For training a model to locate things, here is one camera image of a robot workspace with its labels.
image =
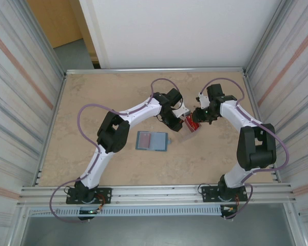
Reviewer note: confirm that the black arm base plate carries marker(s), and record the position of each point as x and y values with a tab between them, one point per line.
208	192
105	194

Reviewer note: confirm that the wide aluminium frame rail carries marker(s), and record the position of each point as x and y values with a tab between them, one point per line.
156	191

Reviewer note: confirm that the thin aluminium frame rail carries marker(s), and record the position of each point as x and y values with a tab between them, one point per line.
156	70

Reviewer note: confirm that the wooden door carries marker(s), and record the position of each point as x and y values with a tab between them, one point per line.
56	20

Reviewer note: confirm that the small black controller box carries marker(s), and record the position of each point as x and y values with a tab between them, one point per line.
88	212
228	210

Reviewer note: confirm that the aluminium upright post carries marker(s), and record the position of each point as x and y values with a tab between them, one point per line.
43	41
267	38

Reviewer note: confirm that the aluminium table side rail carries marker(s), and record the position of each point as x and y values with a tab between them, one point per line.
59	98
250	92

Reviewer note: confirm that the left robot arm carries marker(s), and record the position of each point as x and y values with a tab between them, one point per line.
97	166

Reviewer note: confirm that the blue leather card holder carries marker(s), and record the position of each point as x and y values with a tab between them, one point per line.
159	141

